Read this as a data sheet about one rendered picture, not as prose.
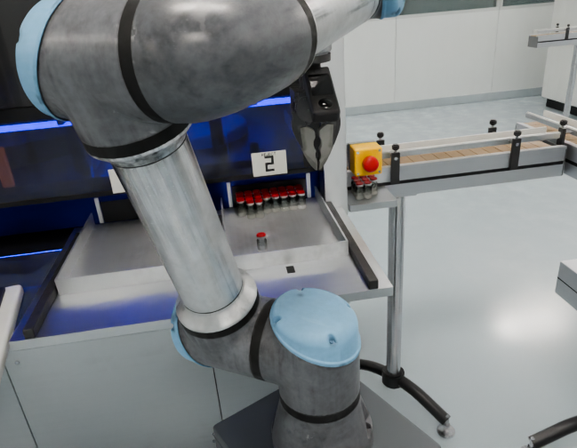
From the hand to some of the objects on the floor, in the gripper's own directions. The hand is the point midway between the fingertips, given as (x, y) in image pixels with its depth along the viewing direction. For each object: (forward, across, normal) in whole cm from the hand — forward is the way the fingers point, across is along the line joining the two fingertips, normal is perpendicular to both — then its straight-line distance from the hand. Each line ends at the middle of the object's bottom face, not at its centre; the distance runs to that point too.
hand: (317, 164), depth 95 cm
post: (+110, -9, -31) cm, 114 cm away
